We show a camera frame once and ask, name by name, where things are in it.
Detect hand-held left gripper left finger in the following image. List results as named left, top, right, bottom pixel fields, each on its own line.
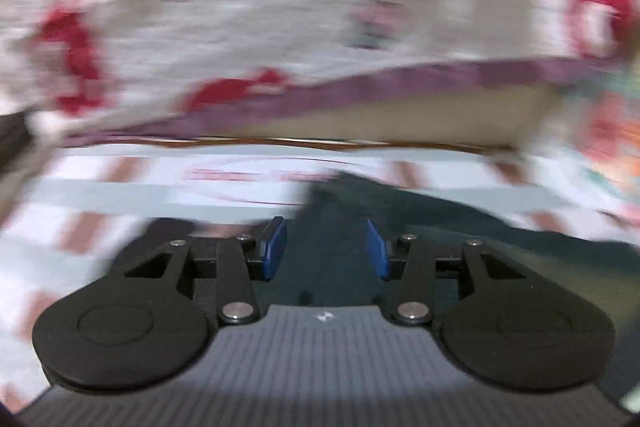
left=107, top=216, right=288, bottom=327

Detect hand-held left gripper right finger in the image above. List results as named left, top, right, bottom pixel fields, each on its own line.
left=365, top=218, right=551, bottom=327

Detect dark blue denim jeans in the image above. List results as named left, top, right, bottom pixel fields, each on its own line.
left=285, top=171, right=640, bottom=308

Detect beige bed base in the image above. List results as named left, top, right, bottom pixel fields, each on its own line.
left=240, top=82, right=556, bottom=148

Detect white quilt with red bears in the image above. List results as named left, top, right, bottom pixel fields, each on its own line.
left=0, top=0, right=640, bottom=148

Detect floral quilt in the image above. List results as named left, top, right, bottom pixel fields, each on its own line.
left=520, top=0, right=640, bottom=228

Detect folded dark brown knit sweater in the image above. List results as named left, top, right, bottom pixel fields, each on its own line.
left=0, top=114, right=33, bottom=188

